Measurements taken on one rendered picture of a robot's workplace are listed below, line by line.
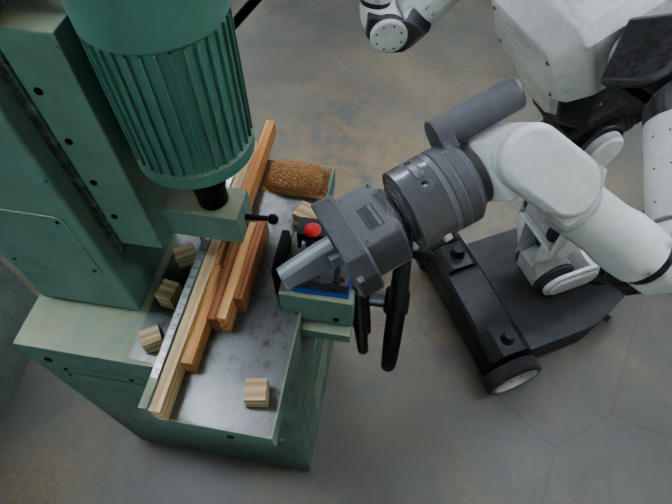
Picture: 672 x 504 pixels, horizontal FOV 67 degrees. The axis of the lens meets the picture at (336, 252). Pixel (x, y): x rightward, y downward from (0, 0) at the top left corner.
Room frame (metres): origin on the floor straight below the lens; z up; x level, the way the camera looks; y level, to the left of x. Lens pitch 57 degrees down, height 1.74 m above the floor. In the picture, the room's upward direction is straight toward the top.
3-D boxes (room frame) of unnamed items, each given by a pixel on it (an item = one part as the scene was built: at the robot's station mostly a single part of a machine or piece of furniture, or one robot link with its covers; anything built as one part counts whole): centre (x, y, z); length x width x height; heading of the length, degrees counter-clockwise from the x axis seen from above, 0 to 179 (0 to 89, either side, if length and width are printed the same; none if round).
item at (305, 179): (0.75, 0.09, 0.92); 0.14 x 0.09 x 0.04; 80
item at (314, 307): (0.48, 0.02, 0.91); 0.15 x 0.14 x 0.09; 170
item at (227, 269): (0.50, 0.20, 0.92); 0.23 x 0.02 x 0.05; 170
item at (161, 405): (0.52, 0.23, 0.92); 0.60 x 0.02 x 0.05; 170
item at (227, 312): (0.49, 0.18, 0.93); 0.21 x 0.02 x 0.06; 170
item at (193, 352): (0.60, 0.20, 0.92); 0.59 x 0.02 x 0.04; 170
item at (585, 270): (0.93, -0.76, 0.28); 0.21 x 0.20 x 0.13; 110
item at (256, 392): (0.26, 0.13, 0.92); 0.04 x 0.04 x 0.04; 0
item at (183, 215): (0.55, 0.23, 1.03); 0.14 x 0.07 x 0.09; 80
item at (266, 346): (0.50, 0.11, 0.87); 0.61 x 0.30 x 0.06; 170
